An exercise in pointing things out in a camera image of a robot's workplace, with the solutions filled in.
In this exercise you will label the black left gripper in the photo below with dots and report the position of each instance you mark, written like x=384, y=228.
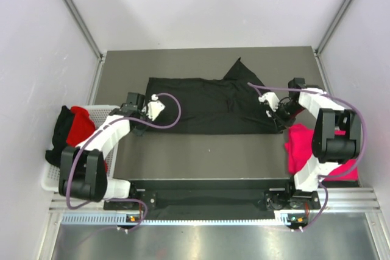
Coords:
x=139, y=132

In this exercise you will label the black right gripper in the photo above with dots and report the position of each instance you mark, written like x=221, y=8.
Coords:
x=281, y=123

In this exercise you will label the black t shirt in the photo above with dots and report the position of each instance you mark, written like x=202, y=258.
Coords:
x=61, y=131
x=197, y=106

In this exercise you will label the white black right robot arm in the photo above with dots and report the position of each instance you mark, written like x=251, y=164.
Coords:
x=336, y=137

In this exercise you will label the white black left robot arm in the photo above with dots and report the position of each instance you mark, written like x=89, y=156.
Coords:
x=83, y=178

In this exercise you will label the folded pink t shirt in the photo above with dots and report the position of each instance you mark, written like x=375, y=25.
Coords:
x=299, y=150

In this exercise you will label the red t shirt in basket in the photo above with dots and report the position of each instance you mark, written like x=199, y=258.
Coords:
x=82, y=126

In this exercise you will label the black t shirt in basket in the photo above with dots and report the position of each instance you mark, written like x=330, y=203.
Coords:
x=61, y=131

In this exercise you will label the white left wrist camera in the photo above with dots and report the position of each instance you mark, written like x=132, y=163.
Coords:
x=154, y=108

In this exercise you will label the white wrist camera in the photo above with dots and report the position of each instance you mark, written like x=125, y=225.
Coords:
x=154, y=108
x=270, y=100

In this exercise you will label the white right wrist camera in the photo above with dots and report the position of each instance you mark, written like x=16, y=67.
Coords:
x=270, y=100

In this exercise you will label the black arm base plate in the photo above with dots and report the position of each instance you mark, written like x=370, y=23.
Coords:
x=219, y=199

